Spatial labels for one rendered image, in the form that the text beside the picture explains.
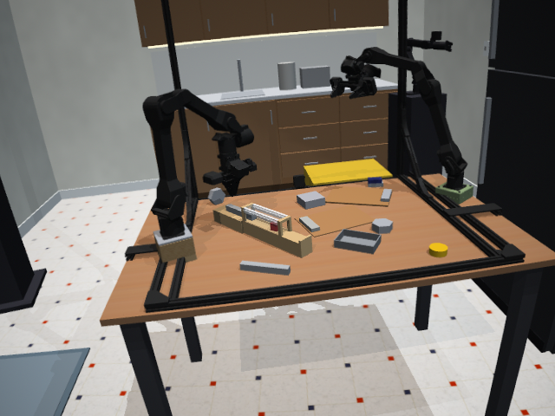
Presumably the yellow cylinder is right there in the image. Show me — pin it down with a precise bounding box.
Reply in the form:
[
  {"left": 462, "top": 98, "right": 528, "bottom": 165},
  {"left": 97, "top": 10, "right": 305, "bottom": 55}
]
[{"left": 429, "top": 243, "right": 447, "bottom": 257}]

